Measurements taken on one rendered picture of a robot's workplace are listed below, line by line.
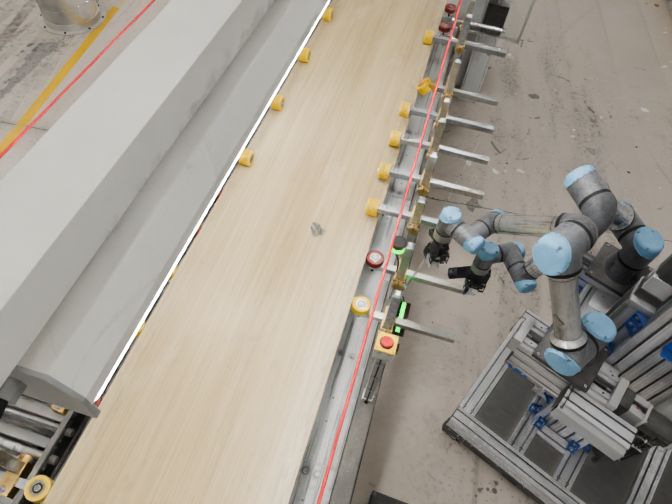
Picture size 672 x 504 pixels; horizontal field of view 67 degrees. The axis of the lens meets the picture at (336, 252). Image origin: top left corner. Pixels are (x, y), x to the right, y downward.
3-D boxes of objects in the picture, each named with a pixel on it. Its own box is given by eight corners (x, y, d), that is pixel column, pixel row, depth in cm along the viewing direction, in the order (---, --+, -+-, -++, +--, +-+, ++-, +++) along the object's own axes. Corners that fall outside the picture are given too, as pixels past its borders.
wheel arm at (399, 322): (453, 337, 218) (456, 333, 214) (452, 344, 216) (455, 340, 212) (355, 309, 222) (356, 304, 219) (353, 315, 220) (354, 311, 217)
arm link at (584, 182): (624, 248, 214) (574, 207, 178) (605, 221, 222) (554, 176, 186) (652, 232, 208) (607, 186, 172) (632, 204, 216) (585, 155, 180)
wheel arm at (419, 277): (461, 289, 232) (463, 284, 228) (460, 295, 230) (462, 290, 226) (368, 263, 236) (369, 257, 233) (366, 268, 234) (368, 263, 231)
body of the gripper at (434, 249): (428, 265, 207) (435, 247, 198) (424, 248, 212) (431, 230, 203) (446, 264, 208) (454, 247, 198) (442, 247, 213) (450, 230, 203)
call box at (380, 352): (395, 346, 178) (399, 336, 171) (391, 364, 174) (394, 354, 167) (375, 340, 178) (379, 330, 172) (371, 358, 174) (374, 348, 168)
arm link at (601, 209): (637, 219, 172) (530, 296, 203) (620, 195, 178) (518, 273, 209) (618, 213, 166) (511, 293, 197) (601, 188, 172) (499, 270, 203)
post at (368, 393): (374, 393, 213) (391, 347, 177) (371, 404, 210) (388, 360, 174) (363, 389, 214) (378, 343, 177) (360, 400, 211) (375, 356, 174)
